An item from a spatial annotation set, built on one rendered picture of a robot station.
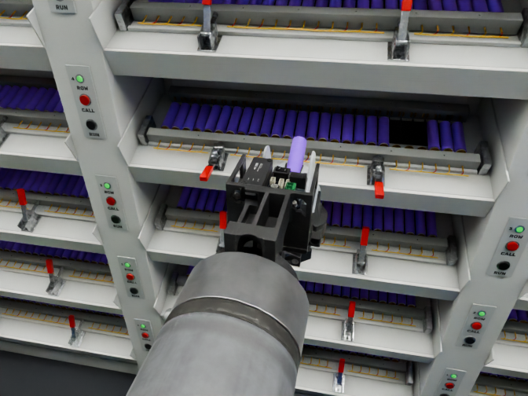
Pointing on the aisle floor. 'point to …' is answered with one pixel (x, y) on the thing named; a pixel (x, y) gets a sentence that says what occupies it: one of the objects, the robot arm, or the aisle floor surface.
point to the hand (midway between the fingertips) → (292, 177)
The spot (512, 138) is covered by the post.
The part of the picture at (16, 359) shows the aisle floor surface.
